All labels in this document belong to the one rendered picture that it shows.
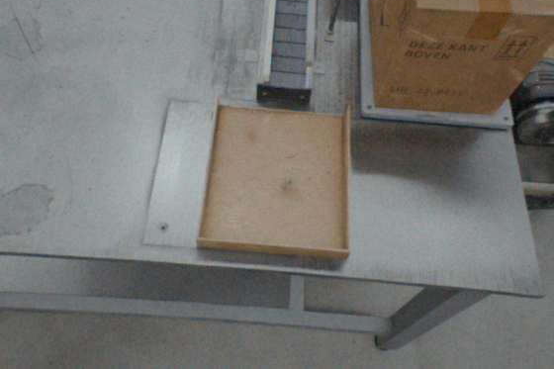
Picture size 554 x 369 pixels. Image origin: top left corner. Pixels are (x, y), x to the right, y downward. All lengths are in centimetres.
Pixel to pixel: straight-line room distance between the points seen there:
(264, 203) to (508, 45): 49
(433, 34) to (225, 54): 44
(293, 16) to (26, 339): 124
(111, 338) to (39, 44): 93
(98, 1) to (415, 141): 74
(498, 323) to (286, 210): 113
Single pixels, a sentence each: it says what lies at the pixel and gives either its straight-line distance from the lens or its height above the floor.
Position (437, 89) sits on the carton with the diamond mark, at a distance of 104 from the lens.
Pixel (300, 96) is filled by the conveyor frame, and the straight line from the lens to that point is 105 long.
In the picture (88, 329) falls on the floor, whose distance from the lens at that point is 178.
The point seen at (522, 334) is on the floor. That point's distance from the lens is 195.
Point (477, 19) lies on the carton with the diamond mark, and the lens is 91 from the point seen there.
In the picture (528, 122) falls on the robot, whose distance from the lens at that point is 183.
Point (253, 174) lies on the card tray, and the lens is 97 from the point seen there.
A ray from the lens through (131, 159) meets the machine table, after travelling 101.
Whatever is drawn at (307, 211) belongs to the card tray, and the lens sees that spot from 95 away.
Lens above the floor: 170
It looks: 61 degrees down
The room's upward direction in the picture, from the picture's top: 9 degrees clockwise
